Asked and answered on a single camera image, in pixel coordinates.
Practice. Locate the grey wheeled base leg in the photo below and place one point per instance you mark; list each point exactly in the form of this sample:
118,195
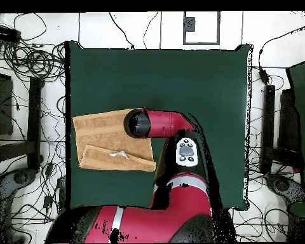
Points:
282,184
20,177

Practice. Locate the grey floor outlet box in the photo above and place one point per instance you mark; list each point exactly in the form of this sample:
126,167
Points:
189,24

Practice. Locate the tan terry towel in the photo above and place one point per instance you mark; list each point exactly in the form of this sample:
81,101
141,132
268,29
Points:
99,132

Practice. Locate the black stand bar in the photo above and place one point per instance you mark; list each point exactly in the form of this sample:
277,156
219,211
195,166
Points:
269,119
35,122

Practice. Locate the black power adapter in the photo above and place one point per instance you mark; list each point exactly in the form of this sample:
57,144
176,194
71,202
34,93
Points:
263,75
49,169
47,201
61,183

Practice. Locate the black stand crossbar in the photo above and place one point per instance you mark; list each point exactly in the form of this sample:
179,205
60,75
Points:
12,151
284,156

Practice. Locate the black power strip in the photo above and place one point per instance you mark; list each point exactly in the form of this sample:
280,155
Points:
5,33

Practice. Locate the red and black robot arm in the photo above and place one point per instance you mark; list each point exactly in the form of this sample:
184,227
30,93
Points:
167,218

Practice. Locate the dark green table cloth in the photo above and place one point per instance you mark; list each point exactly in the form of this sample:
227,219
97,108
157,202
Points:
193,76

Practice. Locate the grey square floor frame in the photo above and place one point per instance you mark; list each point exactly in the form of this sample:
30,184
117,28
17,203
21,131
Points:
184,38

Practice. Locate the black flat panel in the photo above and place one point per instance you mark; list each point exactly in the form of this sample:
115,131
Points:
2,106
287,122

